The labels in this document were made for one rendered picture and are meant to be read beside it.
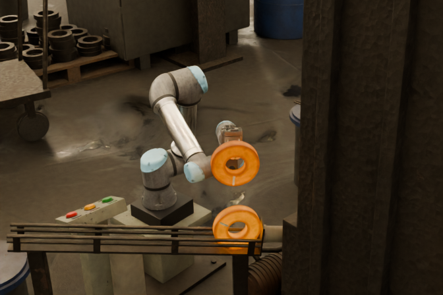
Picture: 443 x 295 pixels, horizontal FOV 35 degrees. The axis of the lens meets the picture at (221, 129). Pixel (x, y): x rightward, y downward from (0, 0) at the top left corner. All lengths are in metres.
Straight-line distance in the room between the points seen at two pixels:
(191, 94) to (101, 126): 1.94
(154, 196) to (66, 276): 0.60
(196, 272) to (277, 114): 1.71
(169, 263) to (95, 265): 0.49
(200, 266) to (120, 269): 0.73
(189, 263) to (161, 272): 0.17
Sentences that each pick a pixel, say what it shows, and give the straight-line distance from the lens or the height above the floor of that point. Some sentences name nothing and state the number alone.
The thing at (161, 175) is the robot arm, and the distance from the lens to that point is 2.95.
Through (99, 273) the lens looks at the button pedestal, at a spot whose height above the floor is 0.33.
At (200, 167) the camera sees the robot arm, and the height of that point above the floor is 0.79.
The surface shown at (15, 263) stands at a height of 0.43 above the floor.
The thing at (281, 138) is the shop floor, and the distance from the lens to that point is 4.34.
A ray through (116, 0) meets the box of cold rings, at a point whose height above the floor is 0.57.
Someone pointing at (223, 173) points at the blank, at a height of 0.88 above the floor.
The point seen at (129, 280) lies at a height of 0.39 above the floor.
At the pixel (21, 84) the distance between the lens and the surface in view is 4.53.
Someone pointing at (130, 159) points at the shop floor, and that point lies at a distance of 4.17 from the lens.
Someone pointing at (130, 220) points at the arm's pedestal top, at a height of 0.30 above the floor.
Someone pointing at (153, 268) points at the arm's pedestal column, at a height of 0.08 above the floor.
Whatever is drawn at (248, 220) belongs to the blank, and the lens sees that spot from 2.27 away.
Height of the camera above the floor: 2.02
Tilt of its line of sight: 27 degrees down
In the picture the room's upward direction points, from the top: 1 degrees counter-clockwise
